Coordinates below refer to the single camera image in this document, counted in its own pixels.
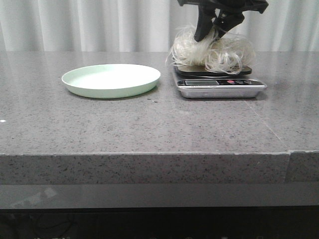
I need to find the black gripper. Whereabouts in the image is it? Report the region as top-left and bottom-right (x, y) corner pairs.
(177, 0), (269, 42)

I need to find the white vermicelli noodle bundle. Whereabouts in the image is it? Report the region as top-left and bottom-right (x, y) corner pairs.
(169, 25), (256, 75)

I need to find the silver black kitchen scale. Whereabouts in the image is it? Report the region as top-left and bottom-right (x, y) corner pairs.
(172, 66), (267, 99)

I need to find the pale green round plate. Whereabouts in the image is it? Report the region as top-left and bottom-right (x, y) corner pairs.
(61, 64), (161, 99)

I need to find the white pleated curtain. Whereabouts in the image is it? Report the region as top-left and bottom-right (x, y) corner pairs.
(0, 0), (319, 52)

